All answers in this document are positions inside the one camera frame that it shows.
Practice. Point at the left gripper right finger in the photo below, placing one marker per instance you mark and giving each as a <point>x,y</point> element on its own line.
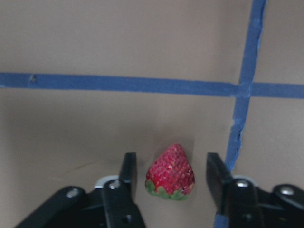
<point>236,199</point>

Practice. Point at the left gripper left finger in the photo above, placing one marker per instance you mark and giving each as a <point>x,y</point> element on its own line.
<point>119,207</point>

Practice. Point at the strawberry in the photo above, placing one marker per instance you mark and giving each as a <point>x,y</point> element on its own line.
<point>171,176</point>

